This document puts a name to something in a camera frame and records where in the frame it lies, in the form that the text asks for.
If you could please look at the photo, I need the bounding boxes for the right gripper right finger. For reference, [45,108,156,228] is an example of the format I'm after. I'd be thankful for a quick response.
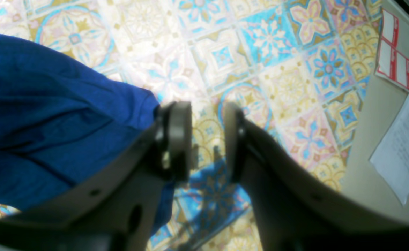
[223,103,409,251]

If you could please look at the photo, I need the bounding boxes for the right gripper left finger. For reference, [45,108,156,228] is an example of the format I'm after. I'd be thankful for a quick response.
[0,101,192,251]

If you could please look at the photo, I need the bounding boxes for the blue long-sleeve T-shirt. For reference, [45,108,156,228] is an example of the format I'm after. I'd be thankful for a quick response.
[0,33,177,237]

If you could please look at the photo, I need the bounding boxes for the white paper sheet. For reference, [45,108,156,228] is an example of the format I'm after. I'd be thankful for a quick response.
[369,96,409,205]

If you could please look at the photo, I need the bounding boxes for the patterned tile tablecloth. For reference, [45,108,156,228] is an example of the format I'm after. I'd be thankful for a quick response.
[0,0,382,251]

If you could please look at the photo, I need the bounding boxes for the red white labels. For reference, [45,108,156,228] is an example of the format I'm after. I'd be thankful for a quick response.
[375,9,409,93]

